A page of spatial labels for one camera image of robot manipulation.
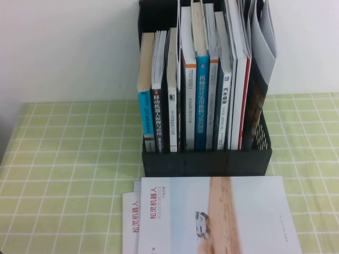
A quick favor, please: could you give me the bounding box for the white spine orange band book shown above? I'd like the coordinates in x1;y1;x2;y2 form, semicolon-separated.
180;5;198;152

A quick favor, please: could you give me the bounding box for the green checked tablecloth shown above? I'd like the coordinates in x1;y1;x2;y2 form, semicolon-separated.
0;92;339;254

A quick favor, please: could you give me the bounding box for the white spine car suspension book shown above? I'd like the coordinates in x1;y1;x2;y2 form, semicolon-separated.
213;11;234;151

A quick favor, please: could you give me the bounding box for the black spine robotics book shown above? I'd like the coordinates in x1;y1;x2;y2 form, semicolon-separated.
150;30;168;154

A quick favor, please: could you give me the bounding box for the blue spine mechanical design book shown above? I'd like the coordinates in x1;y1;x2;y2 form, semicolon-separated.
191;1;211;152

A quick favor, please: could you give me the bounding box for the white desert cover robot brochure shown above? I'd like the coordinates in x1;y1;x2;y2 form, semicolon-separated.
121;192;141;254
137;175;303;254

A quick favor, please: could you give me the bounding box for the thin white spine book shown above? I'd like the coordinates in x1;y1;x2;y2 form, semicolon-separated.
166;27;179;153

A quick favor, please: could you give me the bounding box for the white brochure with red edge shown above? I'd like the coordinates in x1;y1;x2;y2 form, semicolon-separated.
225;0;252;151

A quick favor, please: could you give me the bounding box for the grey brochure with dark cover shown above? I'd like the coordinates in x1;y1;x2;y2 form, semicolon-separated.
243;0;278;149

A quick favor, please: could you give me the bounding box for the cyan spine book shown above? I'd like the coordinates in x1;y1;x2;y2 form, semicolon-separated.
136;32;156;153

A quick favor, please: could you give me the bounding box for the black plastic book holder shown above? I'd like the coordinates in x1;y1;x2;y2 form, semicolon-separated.
137;0;273;177

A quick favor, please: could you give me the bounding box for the grey spine orange band book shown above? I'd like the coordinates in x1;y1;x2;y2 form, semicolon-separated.
203;2;220;151

